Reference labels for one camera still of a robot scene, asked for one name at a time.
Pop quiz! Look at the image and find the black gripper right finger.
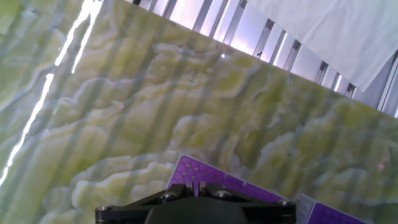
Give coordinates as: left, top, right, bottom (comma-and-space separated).
198, 182, 296, 224

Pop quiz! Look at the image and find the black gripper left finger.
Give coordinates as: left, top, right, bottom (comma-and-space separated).
95, 182, 195, 224

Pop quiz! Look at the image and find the green marble pattern mat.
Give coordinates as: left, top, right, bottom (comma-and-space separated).
0, 0, 398, 224

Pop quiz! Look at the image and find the white paper sheet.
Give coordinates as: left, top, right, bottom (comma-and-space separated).
247, 0, 398, 93

